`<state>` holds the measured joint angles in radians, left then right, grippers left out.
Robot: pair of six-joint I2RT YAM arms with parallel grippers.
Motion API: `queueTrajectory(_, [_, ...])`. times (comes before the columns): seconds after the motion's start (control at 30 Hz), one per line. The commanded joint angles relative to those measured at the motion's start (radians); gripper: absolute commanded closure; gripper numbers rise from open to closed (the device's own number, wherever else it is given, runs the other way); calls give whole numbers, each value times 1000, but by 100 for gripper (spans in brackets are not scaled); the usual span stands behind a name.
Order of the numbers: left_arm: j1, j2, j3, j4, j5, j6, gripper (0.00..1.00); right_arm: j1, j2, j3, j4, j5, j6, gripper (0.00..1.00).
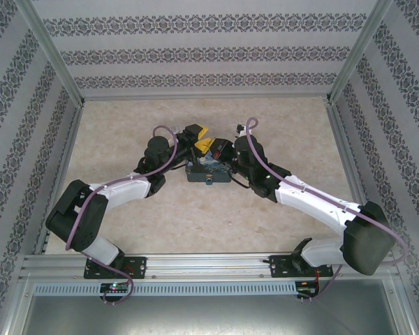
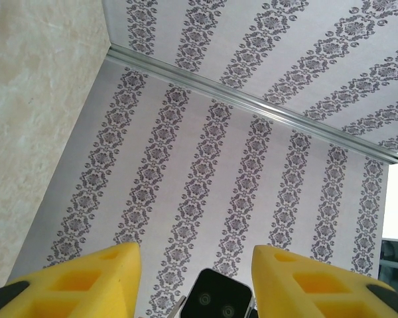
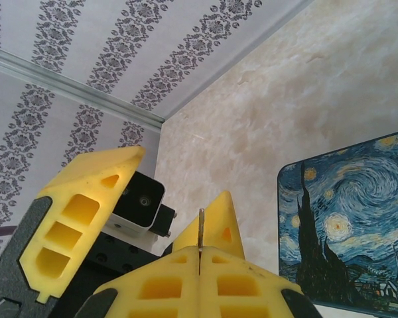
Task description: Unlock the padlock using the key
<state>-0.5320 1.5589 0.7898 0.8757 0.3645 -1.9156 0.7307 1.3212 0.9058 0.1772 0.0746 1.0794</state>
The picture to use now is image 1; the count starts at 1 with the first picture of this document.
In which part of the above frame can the starry night painted box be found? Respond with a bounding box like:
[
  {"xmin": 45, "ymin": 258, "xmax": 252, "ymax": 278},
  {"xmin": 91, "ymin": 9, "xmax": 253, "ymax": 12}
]
[{"xmin": 186, "ymin": 156, "xmax": 232, "ymax": 184}]

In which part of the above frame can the left controller circuit board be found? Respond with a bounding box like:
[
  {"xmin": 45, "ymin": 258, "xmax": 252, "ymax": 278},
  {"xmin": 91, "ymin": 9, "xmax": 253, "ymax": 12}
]
[{"xmin": 100, "ymin": 283, "xmax": 131, "ymax": 302}]

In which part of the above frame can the controller circuit board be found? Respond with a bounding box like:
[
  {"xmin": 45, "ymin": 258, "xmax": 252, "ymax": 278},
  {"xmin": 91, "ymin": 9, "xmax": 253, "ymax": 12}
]
[
  {"xmin": 100, "ymin": 283, "xmax": 131, "ymax": 302},
  {"xmin": 295, "ymin": 278, "xmax": 321, "ymax": 298}
]

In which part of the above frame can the right controller circuit board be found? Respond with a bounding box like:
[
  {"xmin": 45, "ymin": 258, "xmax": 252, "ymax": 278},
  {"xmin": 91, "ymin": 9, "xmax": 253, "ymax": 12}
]
[{"xmin": 295, "ymin": 278, "xmax": 321, "ymax": 298}]

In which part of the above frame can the grey metal sheet panel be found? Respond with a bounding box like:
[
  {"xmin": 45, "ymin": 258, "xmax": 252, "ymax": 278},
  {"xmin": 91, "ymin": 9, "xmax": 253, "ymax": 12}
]
[{"xmin": 19, "ymin": 278, "xmax": 409, "ymax": 335}]

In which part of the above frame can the thin black right gripper cable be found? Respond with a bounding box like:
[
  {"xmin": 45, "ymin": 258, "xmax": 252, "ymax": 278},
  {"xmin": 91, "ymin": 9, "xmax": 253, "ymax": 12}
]
[{"xmin": 230, "ymin": 170, "xmax": 254, "ymax": 190}]

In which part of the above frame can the aluminium mounting rail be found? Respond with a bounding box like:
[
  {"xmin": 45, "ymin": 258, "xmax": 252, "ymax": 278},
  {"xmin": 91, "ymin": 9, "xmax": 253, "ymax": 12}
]
[{"xmin": 20, "ymin": 253, "xmax": 402, "ymax": 281}]

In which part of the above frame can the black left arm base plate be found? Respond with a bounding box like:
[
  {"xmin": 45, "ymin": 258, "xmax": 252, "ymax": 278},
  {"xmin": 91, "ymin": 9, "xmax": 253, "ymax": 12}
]
[{"xmin": 84, "ymin": 256, "xmax": 148, "ymax": 281}]

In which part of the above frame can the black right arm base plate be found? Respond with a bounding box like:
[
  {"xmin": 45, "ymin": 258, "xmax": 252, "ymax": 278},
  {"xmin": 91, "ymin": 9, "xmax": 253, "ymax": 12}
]
[{"xmin": 269, "ymin": 254, "xmax": 335, "ymax": 279}]

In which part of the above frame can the slotted grey cable duct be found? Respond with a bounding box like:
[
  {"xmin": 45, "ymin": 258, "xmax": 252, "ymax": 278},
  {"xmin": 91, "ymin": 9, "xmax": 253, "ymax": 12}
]
[{"xmin": 32, "ymin": 281, "xmax": 298, "ymax": 297}]

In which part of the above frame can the aluminium frame post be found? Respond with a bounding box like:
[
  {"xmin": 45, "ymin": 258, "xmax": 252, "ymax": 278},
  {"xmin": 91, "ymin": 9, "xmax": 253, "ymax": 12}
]
[
  {"xmin": 14, "ymin": 0, "xmax": 87, "ymax": 106},
  {"xmin": 325, "ymin": 0, "xmax": 395, "ymax": 105}
]

